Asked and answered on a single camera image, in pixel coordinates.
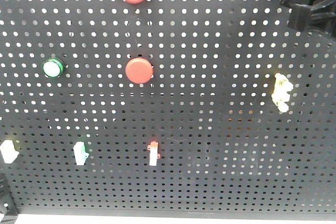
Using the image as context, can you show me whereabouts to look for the red white rocker switch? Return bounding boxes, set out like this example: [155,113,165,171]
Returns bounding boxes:
[147,141,161,166]

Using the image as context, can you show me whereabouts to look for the left black clamp bracket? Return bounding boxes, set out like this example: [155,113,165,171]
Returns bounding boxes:
[1,173,18,224]

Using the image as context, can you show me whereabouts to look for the black perforated pegboard panel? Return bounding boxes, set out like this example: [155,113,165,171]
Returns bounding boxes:
[1,0,335,220]

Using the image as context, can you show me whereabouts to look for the lower red push button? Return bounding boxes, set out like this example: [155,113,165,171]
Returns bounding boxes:
[125,57,153,84]

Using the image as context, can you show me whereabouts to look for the green white rocker switch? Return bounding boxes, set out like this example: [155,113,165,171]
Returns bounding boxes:
[73,142,89,166]

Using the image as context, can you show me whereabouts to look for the white standing desk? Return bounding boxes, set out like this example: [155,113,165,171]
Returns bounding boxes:
[15,214,335,224]

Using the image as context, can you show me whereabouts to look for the yellow toggle switch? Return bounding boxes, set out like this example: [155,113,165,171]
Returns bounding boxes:
[271,73,293,113]

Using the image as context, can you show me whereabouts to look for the green illuminated push button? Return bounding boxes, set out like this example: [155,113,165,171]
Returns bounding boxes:
[42,58,65,78]

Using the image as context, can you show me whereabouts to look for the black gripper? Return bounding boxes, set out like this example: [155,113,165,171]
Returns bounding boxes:
[280,0,335,37]

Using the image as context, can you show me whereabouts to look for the cream rocker switch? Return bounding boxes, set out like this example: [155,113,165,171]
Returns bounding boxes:
[1,140,19,164]

